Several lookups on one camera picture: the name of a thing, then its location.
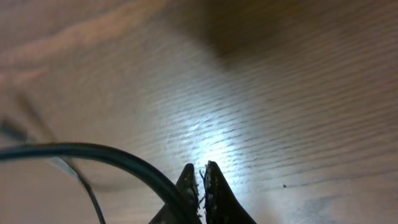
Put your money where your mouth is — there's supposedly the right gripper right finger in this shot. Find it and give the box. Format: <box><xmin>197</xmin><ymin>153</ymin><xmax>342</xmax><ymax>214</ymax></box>
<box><xmin>203</xmin><ymin>161</ymin><xmax>256</xmax><ymax>224</ymax></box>

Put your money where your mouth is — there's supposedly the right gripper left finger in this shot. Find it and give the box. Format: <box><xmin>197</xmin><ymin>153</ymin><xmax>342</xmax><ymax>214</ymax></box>
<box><xmin>148</xmin><ymin>162</ymin><xmax>203</xmax><ymax>224</ymax></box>

